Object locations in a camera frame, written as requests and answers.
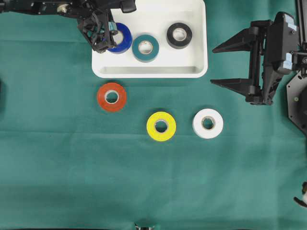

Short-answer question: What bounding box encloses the yellow tape roll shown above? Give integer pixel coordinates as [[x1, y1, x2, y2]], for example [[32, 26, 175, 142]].
[[146, 112, 177, 142]]

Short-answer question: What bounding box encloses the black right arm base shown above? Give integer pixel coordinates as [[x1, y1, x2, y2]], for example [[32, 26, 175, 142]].
[[286, 72, 307, 136]]

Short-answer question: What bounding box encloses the red tape roll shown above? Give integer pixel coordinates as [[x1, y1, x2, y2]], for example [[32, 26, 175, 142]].
[[96, 82, 127, 112]]

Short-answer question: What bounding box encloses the green tape roll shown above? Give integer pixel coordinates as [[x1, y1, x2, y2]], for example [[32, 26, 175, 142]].
[[132, 34, 159, 62]]

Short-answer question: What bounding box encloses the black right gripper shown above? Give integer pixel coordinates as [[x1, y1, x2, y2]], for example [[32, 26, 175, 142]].
[[210, 20, 282, 105]]

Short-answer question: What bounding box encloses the black tape roll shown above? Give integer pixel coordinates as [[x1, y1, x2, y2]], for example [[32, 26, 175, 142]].
[[166, 23, 192, 49]]

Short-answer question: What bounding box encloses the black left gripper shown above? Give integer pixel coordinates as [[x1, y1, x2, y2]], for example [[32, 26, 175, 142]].
[[77, 10, 118, 52]]

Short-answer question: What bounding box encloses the blue tape roll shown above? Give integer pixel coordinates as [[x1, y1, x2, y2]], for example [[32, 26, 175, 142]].
[[108, 23, 132, 54]]

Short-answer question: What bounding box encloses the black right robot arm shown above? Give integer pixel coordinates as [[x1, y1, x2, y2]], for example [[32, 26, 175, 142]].
[[211, 0, 307, 105]]

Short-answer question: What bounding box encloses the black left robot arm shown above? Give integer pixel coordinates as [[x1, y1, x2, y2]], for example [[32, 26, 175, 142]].
[[0, 0, 123, 53]]

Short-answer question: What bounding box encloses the black white cable clip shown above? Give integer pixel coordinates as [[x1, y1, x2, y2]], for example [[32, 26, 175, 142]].
[[294, 181, 307, 208]]

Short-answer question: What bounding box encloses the white plastic tray case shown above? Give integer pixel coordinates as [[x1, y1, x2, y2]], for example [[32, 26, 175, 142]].
[[92, 0, 208, 79]]

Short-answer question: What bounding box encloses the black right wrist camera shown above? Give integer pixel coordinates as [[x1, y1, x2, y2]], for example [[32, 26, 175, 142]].
[[264, 11, 299, 75]]

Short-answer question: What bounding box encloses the white tape roll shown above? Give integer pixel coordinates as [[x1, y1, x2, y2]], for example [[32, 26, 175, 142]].
[[192, 108, 224, 139]]

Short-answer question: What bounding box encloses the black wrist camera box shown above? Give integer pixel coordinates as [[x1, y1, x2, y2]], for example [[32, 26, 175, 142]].
[[80, 0, 136, 13]]

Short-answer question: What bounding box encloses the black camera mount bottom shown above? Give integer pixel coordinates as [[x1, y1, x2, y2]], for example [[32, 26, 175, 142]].
[[134, 222, 156, 230]]

